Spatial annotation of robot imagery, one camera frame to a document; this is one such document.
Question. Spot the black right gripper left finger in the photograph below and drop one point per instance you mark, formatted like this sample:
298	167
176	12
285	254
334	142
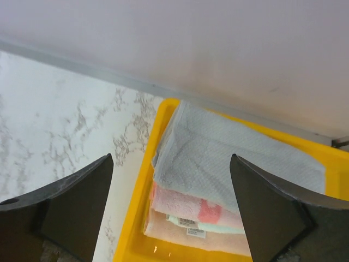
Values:
66	213

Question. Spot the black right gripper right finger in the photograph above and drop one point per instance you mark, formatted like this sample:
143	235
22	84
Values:
287	222

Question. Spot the orange fox towel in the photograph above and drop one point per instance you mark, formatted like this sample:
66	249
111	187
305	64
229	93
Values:
156	226

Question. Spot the grey towel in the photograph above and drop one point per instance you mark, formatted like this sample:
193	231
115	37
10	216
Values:
194	155

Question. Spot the pink patterned towel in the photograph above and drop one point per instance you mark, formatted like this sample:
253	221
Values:
173	203

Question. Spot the mint green towel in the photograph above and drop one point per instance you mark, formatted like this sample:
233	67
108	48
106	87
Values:
186	223

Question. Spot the yellow plastic bin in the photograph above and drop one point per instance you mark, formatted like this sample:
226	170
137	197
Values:
133	245

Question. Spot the white towel label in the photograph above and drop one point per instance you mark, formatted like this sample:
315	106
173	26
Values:
196	232

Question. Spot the horizontal aluminium wall rail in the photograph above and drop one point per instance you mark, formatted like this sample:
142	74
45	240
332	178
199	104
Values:
231	108

